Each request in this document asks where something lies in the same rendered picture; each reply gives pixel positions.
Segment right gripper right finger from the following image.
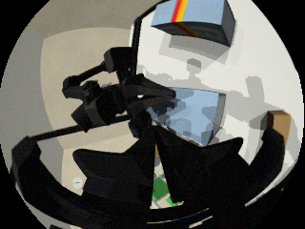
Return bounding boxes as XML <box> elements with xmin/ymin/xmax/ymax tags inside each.
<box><xmin>155</xmin><ymin>125</ymin><xmax>244</xmax><ymax>203</ymax></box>

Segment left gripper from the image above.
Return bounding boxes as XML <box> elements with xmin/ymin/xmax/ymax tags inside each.
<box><xmin>104</xmin><ymin>47</ymin><xmax>176</xmax><ymax>139</ymax></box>

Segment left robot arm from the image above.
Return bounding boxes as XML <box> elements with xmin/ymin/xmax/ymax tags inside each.
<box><xmin>62</xmin><ymin>60</ymin><xmax>122</xmax><ymax>133</ymax></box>

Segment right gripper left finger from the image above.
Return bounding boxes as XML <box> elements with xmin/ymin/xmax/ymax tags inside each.
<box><xmin>72</xmin><ymin>125</ymin><xmax>156</xmax><ymax>206</ymax></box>

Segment brown rectangular box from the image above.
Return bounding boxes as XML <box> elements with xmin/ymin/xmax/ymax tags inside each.
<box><xmin>266</xmin><ymin>111</ymin><xmax>291</xmax><ymax>147</ymax></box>

